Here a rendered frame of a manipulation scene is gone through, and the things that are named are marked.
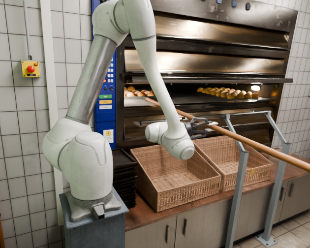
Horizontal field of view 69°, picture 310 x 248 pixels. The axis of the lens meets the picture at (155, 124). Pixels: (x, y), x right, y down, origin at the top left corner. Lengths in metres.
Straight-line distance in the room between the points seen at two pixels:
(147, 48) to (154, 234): 1.16
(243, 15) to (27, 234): 2.49
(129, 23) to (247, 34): 1.61
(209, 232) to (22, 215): 1.36
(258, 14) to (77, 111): 1.97
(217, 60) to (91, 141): 1.61
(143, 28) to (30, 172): 1.25
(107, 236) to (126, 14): 0.84
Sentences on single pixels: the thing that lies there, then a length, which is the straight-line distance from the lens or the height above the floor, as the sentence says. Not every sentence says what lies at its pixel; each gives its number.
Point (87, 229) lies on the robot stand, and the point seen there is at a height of 0.96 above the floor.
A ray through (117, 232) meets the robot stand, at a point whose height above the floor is 0.91.
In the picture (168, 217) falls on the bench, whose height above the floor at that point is 0.56.
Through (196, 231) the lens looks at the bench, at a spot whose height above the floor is 0.36.
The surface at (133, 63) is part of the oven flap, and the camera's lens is 1.73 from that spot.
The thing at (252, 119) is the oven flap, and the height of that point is 0.98.
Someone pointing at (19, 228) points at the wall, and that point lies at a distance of 2.01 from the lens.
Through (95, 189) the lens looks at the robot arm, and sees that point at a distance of 0.85.
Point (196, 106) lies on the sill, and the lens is 2.08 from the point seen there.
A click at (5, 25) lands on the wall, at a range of 1.62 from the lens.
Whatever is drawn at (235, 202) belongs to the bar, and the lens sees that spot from 1.91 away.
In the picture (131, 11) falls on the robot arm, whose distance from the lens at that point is 0.96.
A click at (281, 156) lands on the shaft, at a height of 1.19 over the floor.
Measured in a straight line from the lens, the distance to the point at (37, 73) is 1.54.
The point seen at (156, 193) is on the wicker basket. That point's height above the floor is 0.71.
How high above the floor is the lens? 1.55
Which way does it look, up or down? 16 degrees down
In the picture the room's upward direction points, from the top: 3 degrees clockwise
